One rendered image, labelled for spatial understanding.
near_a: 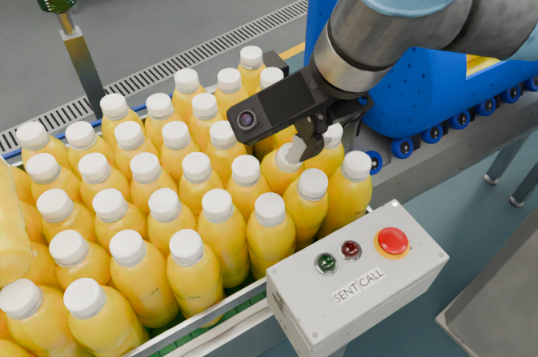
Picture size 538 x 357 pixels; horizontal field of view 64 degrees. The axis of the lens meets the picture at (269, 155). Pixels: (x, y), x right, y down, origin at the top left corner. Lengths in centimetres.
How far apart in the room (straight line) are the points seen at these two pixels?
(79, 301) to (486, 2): 49
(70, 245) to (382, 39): 43
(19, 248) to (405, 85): 59
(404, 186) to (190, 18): 230
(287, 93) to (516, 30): 21
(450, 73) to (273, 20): 227
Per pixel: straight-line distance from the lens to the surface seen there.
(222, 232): 59
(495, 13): 39
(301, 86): 46
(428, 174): 96
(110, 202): 60
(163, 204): 58
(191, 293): 59
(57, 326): 61
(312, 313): 51
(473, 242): 198
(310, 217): 62
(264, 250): 60
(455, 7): 37
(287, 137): 72
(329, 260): 52
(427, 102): 73
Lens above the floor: 157
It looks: 50 degrees down
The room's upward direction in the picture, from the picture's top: straight up
